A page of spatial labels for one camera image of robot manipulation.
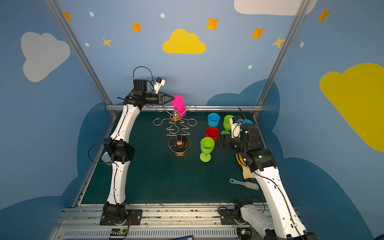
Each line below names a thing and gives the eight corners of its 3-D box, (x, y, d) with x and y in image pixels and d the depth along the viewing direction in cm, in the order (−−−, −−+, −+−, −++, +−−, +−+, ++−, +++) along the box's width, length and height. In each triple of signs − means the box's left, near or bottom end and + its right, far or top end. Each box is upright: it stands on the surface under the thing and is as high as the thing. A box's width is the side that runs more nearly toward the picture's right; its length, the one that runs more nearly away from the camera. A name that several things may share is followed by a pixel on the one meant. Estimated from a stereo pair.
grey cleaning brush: (229, 182, 88) (230, 181, 87) (229, 177, 90) (230, 176, 89) (257, 190, 86) (259, 189, 84) (257, 185, 88) (259, 184, 86)
